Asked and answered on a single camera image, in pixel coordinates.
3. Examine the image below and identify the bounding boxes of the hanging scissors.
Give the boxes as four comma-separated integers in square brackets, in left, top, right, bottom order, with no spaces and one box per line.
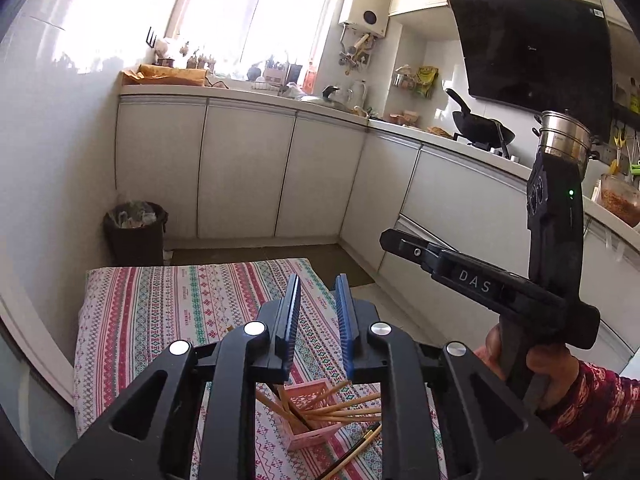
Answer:
[614,127,628,171]

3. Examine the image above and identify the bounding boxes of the white kitchen base cabinets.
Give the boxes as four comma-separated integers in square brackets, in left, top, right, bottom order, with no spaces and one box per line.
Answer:
[115,92,640,361]

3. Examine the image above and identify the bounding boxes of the yellow green bag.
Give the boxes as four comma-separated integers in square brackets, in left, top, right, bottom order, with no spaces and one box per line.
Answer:
[414,65,440,98]

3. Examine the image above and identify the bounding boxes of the water heater pipes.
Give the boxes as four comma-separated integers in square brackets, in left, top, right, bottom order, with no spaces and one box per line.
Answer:
[339,32,373,76]

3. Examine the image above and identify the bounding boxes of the white wall water heater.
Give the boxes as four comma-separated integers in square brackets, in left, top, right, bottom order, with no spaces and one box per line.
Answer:
[339,0,391,38]

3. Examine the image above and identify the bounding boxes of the gas stove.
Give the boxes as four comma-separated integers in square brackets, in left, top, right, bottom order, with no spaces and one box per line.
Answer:
[452,132,521,163]

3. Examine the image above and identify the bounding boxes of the white kettle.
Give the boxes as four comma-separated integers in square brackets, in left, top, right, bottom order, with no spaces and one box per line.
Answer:
[346,80,368,108]

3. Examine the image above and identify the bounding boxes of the pan with black knob lid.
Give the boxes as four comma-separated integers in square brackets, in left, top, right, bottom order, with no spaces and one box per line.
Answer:
[300,86,348,111]

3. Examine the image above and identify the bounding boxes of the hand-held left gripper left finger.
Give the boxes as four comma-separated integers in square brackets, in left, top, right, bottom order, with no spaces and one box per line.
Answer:
[55,274,302,480]

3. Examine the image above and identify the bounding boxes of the black trash bin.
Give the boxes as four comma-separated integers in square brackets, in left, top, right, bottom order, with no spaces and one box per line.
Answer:
[103,201,168,267]

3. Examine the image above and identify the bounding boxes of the person's right hand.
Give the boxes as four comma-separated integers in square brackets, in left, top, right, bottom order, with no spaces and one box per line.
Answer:
[472,324,581,413]

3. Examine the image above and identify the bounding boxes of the stainless steel pot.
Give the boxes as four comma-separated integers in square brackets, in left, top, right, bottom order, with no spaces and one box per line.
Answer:
[532,110,601,178]

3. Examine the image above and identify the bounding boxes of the wooden chopstick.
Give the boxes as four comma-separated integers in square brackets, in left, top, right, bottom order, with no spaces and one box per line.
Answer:
[312,407,382,420]
[277,385,303,421]
[310,381,352,407]
[256,389,301,428]
[320,429,383,480]
[307,394,382,417]

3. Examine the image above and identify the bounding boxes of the glass jar of food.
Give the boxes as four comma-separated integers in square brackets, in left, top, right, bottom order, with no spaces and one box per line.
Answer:
[600,172,640,226]

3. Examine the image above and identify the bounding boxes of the pink perforated chopstick holder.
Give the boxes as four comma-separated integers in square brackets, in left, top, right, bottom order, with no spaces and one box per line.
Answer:
[277,380,341,453]

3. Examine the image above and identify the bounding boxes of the patterned knit tablecloth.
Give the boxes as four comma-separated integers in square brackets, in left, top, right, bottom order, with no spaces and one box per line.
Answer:
[74,257,451,480]

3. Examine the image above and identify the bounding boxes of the black range hood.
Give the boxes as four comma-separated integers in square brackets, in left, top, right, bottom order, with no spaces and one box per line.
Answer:
[447,0,615,143]

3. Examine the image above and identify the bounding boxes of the brown cardboard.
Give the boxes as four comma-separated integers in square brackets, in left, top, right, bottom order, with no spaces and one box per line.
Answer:
[122,64,211,87]

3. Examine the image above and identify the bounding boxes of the person's right forearm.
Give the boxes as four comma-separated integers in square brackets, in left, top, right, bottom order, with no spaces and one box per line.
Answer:
[537,360,640,473]

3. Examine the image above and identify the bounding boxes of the black wok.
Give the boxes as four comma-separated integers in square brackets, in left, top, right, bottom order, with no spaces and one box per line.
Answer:
[445,88,516,147]

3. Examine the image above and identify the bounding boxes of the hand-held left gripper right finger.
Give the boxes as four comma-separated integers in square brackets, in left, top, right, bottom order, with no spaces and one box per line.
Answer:
[334,274,583,480]

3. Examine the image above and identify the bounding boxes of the countertop utensil rack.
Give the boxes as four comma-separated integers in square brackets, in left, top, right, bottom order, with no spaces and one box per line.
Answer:
[264,55,303,86]

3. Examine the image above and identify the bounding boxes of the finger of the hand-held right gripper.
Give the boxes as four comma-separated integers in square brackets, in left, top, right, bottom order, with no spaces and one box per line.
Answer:
[379,229,441,276]

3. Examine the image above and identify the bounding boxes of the kitchen window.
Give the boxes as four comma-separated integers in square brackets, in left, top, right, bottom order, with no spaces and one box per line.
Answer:
[170,0,336,68]

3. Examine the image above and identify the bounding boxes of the black chopstick with gold band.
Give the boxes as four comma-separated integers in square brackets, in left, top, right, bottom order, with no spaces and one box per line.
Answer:
[327,422,382,471]

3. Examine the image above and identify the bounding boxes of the row of windowsill ornaments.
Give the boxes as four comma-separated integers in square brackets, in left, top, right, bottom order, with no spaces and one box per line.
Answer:
[152,37,218,68]

